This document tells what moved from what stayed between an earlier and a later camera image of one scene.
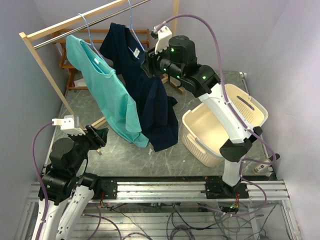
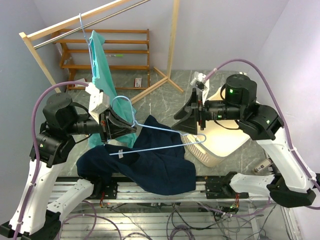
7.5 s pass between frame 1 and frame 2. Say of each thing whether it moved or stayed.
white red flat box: stayed
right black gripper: moved
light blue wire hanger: moved
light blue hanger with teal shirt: moved
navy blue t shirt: moved
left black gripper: moved
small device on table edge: stayed
